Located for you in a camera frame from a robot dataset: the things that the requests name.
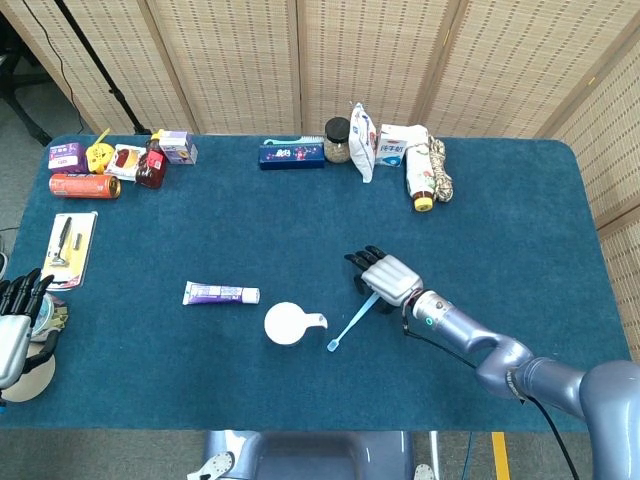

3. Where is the orange drink can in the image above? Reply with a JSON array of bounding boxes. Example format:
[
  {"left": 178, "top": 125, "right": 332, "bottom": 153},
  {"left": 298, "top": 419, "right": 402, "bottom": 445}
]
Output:
[{"left": 48, "top": 172, "right": 122, "bottom": 200}]

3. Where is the white blue milk carton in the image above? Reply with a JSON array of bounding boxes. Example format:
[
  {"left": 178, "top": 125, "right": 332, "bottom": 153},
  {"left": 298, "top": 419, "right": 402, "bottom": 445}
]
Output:
[{"left": 375, "top": 124, "right": 409, "bottom": 168}]

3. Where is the teal brush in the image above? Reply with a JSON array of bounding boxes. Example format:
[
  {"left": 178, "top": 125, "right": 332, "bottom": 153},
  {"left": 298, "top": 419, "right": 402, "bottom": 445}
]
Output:
[{"left": 263, "top": 134, "right": 326, "bottom": 147}]

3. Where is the glass jar black lid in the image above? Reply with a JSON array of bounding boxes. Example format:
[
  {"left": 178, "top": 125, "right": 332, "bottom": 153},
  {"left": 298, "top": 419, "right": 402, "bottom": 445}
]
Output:
[{"left": 323, "top": 116, "right": 352, "bottom": 164}]

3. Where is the clear tub of clips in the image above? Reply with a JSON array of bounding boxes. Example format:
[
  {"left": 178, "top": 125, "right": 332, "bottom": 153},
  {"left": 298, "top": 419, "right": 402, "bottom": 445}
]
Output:
[{"left": 29, "top": 292, "right": 71, "bottom": 344}]

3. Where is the navy blue rectangular box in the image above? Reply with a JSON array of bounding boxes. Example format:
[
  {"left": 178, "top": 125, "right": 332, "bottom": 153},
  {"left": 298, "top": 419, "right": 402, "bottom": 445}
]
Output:
[{"left": 258, "top": 142, "right": 326, "bottom": 172}]

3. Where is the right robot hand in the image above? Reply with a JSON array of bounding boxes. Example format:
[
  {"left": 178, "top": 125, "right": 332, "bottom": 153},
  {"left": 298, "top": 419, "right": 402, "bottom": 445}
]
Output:
[{"left": 343, "top": 244, "right": 425, "bottom": 315}]

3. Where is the razor blister pack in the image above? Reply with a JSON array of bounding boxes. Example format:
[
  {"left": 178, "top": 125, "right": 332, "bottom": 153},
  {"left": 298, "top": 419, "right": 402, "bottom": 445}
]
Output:
[{"left": 38, "top": 210, "right": 99, "bottom": 292}]

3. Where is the white snack bag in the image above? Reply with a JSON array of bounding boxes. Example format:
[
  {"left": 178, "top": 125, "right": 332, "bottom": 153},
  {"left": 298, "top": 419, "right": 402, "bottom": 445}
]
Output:
[{"left": 348, "top": 102, "right": 378, "bottom": 184}]

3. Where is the black tripod stand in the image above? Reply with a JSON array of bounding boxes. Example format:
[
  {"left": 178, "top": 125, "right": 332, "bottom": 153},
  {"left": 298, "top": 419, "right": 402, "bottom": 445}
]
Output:
[{"left": 52, "top": 0, "right": 153, "bottom": 136}]

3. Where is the blue table cloth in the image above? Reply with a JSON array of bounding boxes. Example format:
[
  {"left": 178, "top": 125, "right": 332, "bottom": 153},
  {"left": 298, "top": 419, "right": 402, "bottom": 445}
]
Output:
[{"left": 0, "top": 133, "right": 632, "bottom": 434}]

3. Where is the purple NFC juice carton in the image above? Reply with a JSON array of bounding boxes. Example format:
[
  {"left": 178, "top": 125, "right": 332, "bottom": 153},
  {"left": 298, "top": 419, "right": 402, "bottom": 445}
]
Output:
[{"left": 158, "top": 130, "right": 199, "bottom": 166}]

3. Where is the yellow round container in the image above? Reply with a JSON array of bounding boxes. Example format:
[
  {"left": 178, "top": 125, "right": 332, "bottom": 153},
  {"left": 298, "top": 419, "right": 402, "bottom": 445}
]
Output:
[{"left": 85, "top": 127, "right": 112, "bottom": 175}]

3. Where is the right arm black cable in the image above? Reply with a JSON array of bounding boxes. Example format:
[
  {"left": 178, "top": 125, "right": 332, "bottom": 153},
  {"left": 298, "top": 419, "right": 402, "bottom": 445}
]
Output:
[{"left": 399, "top": 299, "right": 581, "bottom": 480}]

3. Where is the thin black wall cable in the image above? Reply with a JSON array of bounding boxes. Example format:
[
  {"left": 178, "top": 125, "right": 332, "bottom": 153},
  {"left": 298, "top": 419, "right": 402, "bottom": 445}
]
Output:
[{"left": 19, "top": 0, "right": 89, "bottom": 135}]

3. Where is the small purple box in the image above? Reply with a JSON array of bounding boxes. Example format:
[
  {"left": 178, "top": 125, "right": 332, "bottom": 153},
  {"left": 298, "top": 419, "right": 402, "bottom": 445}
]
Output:
[{"left": 47, "top": 141, "right": 89, "bottom": 174}]

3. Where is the white packet red fruit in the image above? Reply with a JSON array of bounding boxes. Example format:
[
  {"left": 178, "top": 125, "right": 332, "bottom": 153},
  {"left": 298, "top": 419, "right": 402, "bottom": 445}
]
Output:
[{"left": 103, "top": 143, "right": 147, "bottom": 183}]

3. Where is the white cup with handle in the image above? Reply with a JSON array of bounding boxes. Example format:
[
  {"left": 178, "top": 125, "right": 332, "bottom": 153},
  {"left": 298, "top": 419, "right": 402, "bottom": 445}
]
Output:
[{"left": 263, "top": 301, "right": 329, "bottom": 347}]

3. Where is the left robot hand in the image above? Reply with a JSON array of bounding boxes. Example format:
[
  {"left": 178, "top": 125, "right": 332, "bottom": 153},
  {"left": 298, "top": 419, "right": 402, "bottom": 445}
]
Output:
[{"left": 0, "top": 268, "right": 64, "bottom": 394}]

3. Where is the blue floor cable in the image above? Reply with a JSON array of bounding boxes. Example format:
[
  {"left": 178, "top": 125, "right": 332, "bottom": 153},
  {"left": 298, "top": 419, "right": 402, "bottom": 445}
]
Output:
[{"left": 459, "top": 432, "right": 474, "bottom": 480}]

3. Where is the dark red juice bottle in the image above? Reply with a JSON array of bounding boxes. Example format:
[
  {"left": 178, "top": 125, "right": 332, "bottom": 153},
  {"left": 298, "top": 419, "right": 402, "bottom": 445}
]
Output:
[{"left": 134, "top": 128, "right": 169, "bottom": 190}]

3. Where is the cream egg-shaped object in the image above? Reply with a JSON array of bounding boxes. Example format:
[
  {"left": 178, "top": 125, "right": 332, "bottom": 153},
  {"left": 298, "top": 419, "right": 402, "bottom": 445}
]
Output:
[{"left": 2, "top": 344, "right": 57, "bottom": 404}]

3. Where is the purple white toothpaste tube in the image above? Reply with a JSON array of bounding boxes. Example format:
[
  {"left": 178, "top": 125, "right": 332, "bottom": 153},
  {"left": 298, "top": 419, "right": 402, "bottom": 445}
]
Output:
[{"left": 181, "top": 280, "right": 261, "bottom": 307}]

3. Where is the blue-grey robot torso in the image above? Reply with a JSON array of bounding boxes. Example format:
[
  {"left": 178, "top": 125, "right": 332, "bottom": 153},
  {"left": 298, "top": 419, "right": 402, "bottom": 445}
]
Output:
[{"left": 187, "top": 429, "right": 441, "bottom": 480}]

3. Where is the white bottle yellow cap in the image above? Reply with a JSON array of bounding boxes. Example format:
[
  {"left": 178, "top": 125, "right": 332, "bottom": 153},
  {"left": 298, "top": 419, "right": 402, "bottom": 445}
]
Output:
[{"left": 404, "top": 124, "right": 434, "bottom": 214}]

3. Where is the light blue toothbrush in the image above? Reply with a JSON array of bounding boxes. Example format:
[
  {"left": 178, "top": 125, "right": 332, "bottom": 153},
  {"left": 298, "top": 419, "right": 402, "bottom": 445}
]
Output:
[{"left": 326, "top": 292, "right": 381, "bottom": 354}]

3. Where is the bamboo folding screen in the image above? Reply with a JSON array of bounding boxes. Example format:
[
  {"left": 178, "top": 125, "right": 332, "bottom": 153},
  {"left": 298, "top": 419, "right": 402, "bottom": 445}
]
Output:
[{"left": 0, "top": 0, "right": 640, "bottom": 361}]

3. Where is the braided rope bundle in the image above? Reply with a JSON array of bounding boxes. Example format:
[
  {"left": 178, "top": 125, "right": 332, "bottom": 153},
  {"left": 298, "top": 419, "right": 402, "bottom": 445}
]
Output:
[{"left": 427, "top": 137, "right": 456, "bottom": 204}]

